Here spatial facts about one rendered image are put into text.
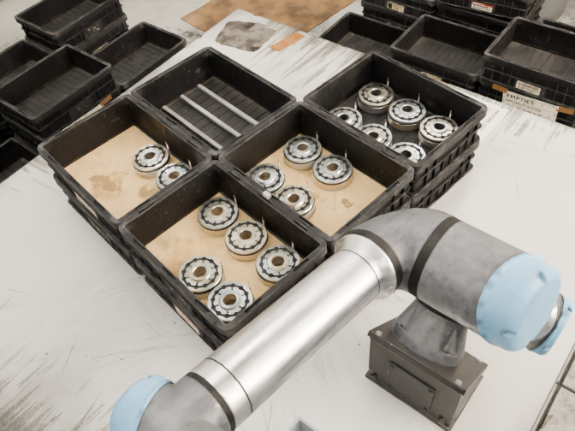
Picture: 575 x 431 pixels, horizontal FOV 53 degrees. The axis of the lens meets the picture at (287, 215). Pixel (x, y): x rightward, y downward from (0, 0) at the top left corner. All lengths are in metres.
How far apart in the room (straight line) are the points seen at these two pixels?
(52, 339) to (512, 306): 1.16
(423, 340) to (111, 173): 0.96
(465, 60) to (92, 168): 1.68
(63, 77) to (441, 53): 1.64
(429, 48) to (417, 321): 1.78
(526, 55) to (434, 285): 1.94
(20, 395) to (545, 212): 1.39
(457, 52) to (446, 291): 2.10
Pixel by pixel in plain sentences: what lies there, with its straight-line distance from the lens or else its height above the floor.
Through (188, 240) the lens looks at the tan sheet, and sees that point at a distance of 1.44.
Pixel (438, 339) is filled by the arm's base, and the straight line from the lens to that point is 1.17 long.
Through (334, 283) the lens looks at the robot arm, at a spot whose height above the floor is 1.37.
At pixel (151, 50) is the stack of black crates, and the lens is 2.93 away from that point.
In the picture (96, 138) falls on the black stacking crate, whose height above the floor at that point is 0.86.
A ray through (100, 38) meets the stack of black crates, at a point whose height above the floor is 0.45.
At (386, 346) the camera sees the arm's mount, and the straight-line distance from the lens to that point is 1.17.
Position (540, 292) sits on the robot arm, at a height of 1.36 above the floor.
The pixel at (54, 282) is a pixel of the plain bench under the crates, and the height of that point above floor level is 0.70.
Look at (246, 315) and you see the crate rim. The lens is 1.18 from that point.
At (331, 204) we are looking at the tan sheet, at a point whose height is 0.83.
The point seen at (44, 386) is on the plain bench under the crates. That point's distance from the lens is 1.51.
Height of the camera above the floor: 1.94
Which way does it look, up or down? 50 degrees down
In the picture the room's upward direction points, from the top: 7 degrees counter-clockwise
